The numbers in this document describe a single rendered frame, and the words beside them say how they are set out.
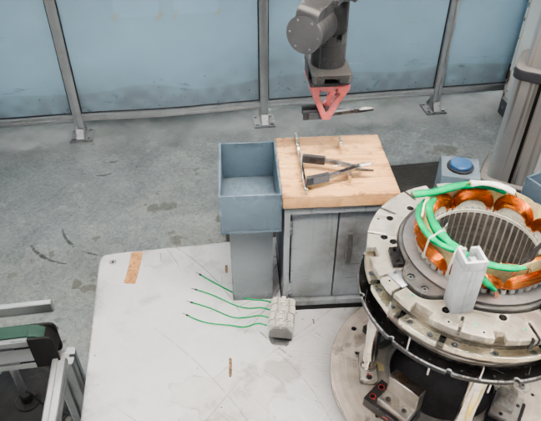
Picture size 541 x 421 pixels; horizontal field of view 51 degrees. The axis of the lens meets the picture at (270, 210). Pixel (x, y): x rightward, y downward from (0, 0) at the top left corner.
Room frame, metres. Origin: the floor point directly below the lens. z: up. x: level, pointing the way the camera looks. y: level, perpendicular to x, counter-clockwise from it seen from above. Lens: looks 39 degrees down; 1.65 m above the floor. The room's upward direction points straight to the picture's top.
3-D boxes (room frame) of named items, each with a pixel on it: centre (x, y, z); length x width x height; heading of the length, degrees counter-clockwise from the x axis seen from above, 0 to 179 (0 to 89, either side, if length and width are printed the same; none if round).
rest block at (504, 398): (0.51, -0.38, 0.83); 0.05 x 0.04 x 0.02; 147
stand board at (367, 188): (0.85, -0.11, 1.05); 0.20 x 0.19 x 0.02; 94
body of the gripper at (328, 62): (0.88, -0.09, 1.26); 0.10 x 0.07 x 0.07; 5
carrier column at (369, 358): (0.60, -0.17, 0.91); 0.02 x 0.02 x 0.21
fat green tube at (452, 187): (0.66, -0.27, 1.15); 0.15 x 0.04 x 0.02; 93
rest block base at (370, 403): (0.52, -0.20, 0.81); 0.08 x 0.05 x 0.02; 45
